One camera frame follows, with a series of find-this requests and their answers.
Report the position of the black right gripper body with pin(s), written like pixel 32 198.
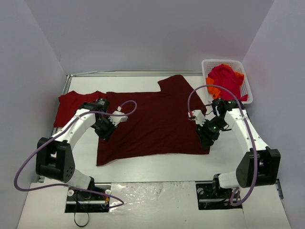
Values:
pixel 205 139

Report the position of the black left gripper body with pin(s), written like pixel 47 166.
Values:
pixel 105 131

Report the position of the dark maroon t shirt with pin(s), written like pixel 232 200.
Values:
pixel 158 125

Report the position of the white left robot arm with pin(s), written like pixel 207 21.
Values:
pixel 54 156

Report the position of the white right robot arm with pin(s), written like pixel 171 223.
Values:
pixel 260 163

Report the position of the orange t shirt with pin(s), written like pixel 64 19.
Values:
pixel 212 88

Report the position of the folded red t shirt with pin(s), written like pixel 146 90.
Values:
pixel 69 103

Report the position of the white plastic laundry basket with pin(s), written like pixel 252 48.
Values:
pixel 209 64

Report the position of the crimson pink t shirt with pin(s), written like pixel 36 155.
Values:
pixel 226 81

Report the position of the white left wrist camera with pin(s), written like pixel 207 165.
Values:
pixel 117 117

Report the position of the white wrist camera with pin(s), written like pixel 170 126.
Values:
pixel 117 117
pixel 197 116

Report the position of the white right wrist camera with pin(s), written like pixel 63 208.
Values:
pixel 197 116

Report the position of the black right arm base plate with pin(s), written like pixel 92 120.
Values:
pixel 207 199

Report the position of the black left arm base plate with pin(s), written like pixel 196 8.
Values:
pixel 84 202

